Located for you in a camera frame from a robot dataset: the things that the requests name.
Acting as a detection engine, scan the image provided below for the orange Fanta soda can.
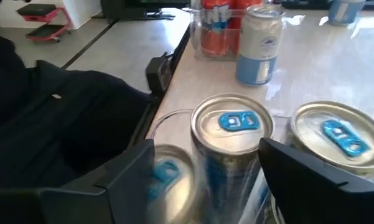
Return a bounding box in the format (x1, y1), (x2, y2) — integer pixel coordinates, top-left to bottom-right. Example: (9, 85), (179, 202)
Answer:
(230, 0), (248, 55)
(200, 0), (233, 57)

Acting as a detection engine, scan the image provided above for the clear plastic bin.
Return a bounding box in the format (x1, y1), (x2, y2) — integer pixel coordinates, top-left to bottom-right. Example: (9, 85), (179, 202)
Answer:
(189, 6), (250, 62)
(147, 107), (374, 224)

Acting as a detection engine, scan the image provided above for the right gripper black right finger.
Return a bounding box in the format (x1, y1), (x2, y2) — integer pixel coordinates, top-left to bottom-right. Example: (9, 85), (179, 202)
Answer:
(258, 138), (370, 224)

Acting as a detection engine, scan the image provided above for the black power adapter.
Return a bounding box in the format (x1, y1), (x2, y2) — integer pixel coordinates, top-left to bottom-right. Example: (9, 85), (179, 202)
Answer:
(145, 51), (175, 94)

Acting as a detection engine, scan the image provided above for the pink rolling stool cart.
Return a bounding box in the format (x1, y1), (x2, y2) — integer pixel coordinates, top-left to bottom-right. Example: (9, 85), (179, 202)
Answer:
(16, 2), (75, 44)

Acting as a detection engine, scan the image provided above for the person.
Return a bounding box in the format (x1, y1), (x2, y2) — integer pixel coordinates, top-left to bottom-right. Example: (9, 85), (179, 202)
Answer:
(0, 32), (152, 190)

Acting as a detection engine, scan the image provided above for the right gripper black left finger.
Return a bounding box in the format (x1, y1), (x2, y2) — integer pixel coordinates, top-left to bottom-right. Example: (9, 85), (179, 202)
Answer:
(76, 138), (156, 224)

